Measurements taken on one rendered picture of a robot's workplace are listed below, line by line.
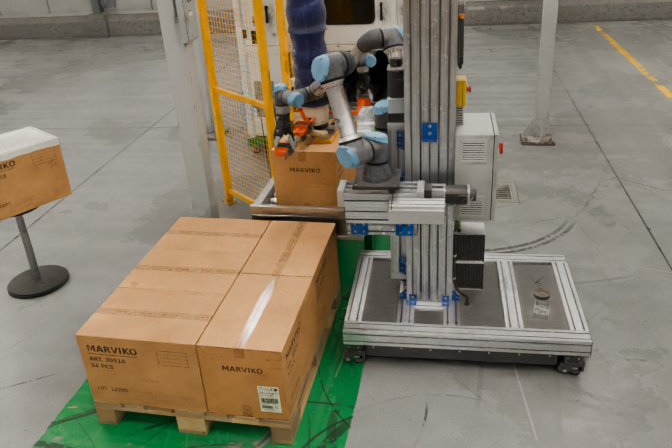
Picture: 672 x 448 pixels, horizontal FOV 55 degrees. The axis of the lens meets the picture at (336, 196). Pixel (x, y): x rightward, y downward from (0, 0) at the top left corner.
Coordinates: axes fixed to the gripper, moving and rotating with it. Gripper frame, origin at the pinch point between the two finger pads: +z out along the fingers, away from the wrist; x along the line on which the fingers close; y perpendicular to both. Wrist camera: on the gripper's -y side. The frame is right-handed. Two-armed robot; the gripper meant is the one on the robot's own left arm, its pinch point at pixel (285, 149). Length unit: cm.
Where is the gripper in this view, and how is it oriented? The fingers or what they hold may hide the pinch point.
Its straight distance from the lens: 350.3
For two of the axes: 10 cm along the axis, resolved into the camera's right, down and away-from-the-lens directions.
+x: -9.7, -0.6, 2.4
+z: 0.5, 9.0, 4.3
